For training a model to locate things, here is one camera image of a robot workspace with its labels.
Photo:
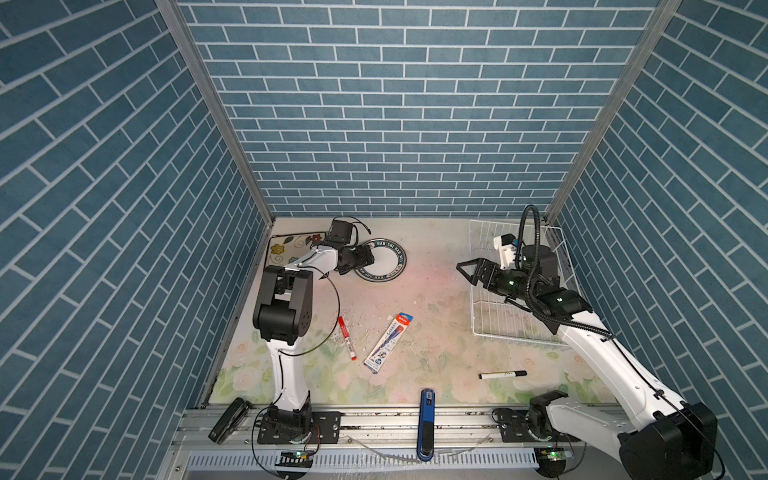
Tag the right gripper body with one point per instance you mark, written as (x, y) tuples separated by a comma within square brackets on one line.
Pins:
[(509, 283)]

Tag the left circuit board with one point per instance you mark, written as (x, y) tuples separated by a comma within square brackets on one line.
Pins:
[(294, 459)]

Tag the circuit board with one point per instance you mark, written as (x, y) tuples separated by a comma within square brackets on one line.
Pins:
[(550, 454), (294, 459)]

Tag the white cable duct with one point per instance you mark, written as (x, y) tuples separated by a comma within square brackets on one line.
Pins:
[(339, 460)]

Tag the black square plate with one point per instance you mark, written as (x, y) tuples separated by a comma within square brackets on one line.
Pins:
[(287, 248)]

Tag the blue black handheld device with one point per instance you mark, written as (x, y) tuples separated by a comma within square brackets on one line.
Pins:
[(426, 426)]

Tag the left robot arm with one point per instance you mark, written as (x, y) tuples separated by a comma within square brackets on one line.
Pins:
[(282, 316)]

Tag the black clip on rail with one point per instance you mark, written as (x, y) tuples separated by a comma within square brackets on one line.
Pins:
[(229, 421)]

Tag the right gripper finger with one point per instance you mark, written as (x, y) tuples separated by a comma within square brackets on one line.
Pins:
[(478, 278), (477, 266)]

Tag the right circuit board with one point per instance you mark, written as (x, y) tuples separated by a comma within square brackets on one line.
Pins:
[(550, 454)]

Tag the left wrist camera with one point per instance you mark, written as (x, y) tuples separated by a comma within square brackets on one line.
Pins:
[(340, 233)]

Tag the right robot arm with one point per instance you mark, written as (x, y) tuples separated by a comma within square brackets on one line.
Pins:
[(663, 436)]

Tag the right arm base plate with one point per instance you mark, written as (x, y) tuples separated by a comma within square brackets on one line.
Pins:
[(514, 426)]

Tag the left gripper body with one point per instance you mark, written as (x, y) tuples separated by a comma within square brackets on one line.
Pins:
[(355, 257)]

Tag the white round plate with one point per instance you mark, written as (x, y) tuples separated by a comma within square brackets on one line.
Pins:
[(390, 261)]

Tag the aluminium rail frame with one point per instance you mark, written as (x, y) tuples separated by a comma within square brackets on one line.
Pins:
[(361, 441)]

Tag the red marker pen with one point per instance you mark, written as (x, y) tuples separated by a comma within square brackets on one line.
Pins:
[(347, 338)]

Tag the white wire dish rack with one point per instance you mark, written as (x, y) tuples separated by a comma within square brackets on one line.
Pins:
[(491, 316)]

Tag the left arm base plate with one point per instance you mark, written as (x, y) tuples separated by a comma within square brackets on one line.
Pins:
[(324, 428)]

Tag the black white marker pen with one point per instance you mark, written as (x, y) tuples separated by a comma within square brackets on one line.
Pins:
[(502, 374)]

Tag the pen package red blue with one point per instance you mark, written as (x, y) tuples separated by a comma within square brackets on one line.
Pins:
[(388, 341)]

